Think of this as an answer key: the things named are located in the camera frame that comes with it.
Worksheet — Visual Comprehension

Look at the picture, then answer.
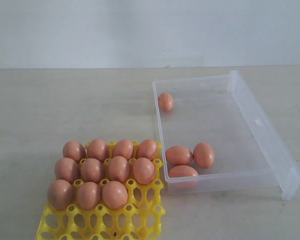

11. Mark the brown egg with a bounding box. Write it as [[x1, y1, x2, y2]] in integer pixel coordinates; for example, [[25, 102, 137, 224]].
[[165, 145, 193, 166], [108, 156, 130, 184], [62, 140, 86, 162], [193, 142, 215, 169], [157, 92, 174, 112], [76, 182, 102, 210], [136, 139, 158, 161], [87, 138, 109, 163], [112, 139, 134, 160], [47, 179, 75, 211], [54, 157, 81, 184], [80, 158, 106, 184], [102, 181, 128, 210], [168, 165, 199, 189]]

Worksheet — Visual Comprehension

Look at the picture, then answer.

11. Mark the brown egg edge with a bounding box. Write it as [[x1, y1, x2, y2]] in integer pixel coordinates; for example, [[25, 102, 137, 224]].
[[132, 157, 156, 185]]

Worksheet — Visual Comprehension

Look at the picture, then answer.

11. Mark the clear plastic container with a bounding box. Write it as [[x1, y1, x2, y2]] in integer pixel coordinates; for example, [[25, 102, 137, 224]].
[[152, 70, 300, 200]]

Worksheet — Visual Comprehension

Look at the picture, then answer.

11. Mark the yellow plastic egg tray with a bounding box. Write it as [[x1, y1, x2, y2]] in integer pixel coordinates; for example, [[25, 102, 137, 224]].
[[35, 142, 166, 240]]

